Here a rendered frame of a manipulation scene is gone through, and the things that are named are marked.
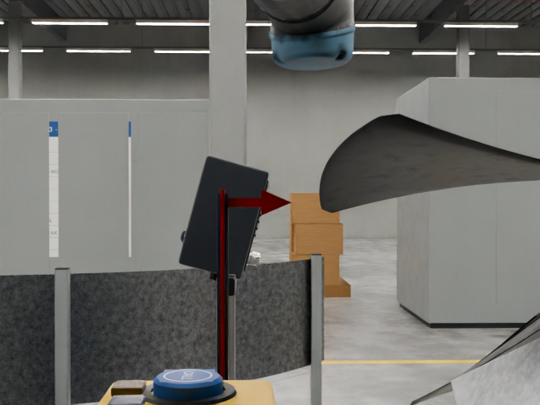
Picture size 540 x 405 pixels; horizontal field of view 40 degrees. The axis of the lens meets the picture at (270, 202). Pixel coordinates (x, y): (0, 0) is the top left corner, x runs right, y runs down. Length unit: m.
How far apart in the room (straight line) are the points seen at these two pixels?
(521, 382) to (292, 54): 0.36
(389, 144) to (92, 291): 1.84
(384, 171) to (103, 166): 6.13
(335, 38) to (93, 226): 6.17
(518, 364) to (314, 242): 8.04
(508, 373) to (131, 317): 1.79
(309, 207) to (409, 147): 8.11
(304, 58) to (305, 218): 8.07
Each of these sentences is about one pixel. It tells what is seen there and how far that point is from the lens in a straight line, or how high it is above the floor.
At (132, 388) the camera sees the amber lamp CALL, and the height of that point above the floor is 1.08.
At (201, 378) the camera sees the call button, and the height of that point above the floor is 1.08.
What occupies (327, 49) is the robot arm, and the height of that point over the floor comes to 1.31.
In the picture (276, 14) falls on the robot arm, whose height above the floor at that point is 1.33.
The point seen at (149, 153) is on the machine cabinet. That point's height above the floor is 1.56.
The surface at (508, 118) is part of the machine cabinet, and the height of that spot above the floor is 1.88.
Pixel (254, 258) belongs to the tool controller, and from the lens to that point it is 1.29.
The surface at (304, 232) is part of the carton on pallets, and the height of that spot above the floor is 0.76.
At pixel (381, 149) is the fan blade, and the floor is 1.22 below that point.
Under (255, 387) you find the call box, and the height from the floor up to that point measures 1.07.
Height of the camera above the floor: 1.19
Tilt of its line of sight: level
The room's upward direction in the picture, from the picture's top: straight up
